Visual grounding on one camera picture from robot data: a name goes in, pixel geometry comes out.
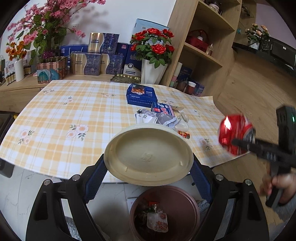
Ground white cylindrical vase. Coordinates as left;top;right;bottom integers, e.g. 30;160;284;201
14;59;25;82

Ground pastel stacked cups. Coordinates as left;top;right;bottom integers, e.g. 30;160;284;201
169;62;183;87

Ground left gold blue gift box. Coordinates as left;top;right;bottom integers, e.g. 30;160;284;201
70;53;101;76

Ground light blue tall box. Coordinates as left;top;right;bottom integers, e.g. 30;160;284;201
132;19;169;35

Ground small red-capped bottle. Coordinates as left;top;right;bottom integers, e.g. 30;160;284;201
178;131;191;139

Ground wooden shelf unit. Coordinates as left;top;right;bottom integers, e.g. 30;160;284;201
161;0;242;100

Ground clear plastic cup lid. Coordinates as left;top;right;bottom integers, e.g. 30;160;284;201
174;120;189;132

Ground small glass bottle on shelf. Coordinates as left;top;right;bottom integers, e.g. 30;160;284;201
206;44;213;56

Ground crushed red soda can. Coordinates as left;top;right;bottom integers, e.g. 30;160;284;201
218;114;255;156

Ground crumpled white grey wrapper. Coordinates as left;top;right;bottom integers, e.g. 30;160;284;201
135;109;180;128

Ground red paper cup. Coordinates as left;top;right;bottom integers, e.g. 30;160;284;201
185;81;196;95

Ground blue red-lettered carton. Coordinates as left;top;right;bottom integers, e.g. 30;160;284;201
151;102;175;117

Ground pale rose plant far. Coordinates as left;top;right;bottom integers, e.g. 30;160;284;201
245;23;270;51

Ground pink blossom plant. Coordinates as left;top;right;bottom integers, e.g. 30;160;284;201
7;0;106;60

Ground red rose bouquet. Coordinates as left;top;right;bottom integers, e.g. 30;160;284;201
130;28;175;69

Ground gold embossed tray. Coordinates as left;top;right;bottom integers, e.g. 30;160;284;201
110;74;141;84

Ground right gold blue gift box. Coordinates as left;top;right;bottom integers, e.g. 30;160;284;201
100;54;124;75

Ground blue luckin coffee box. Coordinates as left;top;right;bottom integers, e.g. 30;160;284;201
126;83;158;108

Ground person's right hand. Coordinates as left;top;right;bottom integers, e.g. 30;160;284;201
258;173;296;204

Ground striped tin flower box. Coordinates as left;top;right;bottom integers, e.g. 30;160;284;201
37;56;68;84

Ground blue flat box behind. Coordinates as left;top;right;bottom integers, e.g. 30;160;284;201
60;44;88;56

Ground yellow plaid tablecloth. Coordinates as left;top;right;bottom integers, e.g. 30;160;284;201
1;80;235;179

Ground red teapot on shelf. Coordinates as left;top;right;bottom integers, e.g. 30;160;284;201
186;29;209;52

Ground gold blue gift box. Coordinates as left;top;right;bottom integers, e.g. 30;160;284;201
70;53;101;76
88;32;119;54
100;54;124;75

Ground brown round trash bin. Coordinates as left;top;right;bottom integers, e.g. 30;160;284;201
129;186;200;240

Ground top gold blue gift box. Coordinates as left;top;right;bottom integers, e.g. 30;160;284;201
88;32;119;54

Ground beige plastic bowl lid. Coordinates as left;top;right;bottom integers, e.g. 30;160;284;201
103;123;194;186

